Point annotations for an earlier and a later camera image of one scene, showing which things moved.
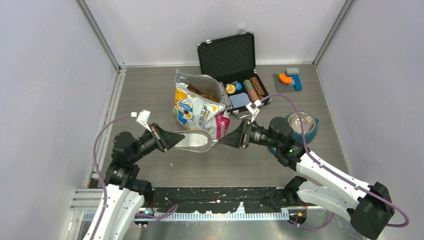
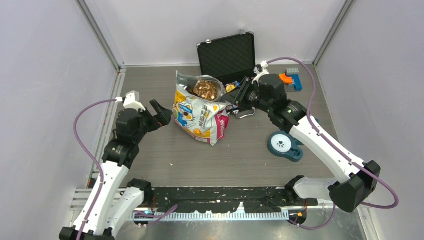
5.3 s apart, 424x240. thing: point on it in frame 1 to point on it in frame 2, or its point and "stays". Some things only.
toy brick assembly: [288, 81] stays
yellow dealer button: [230, 88] stays
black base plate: [222, 199] stays
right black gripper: [239, 138] to [238, 98]
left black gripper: [164, 139] to [158, 121]
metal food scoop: [196, 141] to [209, 89]
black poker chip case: [230, 60] stays
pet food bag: [198, 104] stays
